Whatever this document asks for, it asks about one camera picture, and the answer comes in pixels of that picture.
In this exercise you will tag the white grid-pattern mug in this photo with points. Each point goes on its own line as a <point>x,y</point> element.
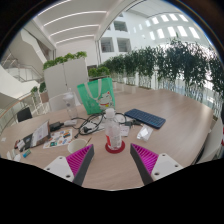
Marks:
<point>76,146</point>

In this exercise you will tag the low planter with green plants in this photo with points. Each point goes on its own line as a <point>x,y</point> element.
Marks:
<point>99,71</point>

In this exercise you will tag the brown planter with green plants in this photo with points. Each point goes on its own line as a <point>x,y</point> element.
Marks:
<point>38,87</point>

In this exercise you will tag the black notebook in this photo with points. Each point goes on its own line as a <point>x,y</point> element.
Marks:
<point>27,141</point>

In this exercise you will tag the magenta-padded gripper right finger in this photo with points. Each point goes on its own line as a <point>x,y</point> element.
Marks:
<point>146,159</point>

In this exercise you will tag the glass railing with wooden handrail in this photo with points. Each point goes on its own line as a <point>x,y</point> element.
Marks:
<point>15,111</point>

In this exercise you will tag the green plants atop cabinet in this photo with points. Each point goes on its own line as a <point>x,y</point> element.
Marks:
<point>63,59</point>

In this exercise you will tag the flat round red coaster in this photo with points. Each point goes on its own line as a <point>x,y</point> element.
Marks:
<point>115,151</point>

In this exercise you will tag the black chair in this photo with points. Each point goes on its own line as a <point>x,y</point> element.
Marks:
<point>24,114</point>

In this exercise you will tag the black key fob with keys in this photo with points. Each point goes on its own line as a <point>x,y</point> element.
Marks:
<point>132,123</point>

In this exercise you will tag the teal highlighter pen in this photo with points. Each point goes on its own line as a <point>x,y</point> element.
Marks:
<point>26,153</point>

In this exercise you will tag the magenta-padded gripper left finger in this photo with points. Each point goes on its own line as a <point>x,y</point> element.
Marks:
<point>80,159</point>

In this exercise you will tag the white computer mouse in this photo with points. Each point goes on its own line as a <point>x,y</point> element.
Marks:
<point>16,157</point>

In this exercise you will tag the row of tall green plants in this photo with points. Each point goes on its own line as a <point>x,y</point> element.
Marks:
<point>173,66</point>

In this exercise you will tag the clear plastic packet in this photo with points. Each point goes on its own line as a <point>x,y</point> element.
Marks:
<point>144,132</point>

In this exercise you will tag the colourful sticker sheet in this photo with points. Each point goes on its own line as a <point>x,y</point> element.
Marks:
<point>58,139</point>

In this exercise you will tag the clear tumbler with lid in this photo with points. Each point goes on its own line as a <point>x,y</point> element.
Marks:
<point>70,105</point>

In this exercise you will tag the black power adapter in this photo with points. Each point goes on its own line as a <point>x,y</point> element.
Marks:
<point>55,126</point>

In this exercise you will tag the clear plastic water bottle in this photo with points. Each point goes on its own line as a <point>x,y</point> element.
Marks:
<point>113,133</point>

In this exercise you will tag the green tote bag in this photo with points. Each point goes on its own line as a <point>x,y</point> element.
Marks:
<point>95,96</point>

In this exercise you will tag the open printed booklet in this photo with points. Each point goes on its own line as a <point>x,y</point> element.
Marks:
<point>40,133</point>

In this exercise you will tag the dark blue keyboard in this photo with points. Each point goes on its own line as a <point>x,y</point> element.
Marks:
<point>145,118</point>

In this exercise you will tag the white power adapter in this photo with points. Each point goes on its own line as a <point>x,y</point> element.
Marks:
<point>70,122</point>

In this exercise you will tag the white cabinet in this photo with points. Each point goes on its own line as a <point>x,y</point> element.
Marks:
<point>65,78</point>

